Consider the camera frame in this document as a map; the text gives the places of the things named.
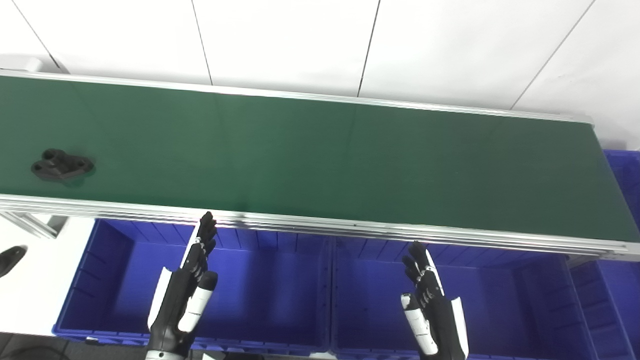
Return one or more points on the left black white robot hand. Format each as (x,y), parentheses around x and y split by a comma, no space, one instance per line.
(172,300)

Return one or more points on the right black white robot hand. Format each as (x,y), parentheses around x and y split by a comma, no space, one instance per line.
(442,325)

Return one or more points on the black flanged plastic part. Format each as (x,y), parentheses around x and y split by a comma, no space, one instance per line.
(10,257)
(60,167)

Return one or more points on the blue plastic bin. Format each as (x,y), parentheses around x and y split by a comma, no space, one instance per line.
(275,290)
(627,175)
(500,310)
(615,300)

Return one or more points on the green conveyor belt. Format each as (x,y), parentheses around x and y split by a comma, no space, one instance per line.
(350,227)
(300,155)

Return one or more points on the aluminium conveyor support strut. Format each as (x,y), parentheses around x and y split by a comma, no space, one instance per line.
(30,224)

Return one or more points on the grey conveyor end housing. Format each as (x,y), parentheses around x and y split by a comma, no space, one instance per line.
(25,64)

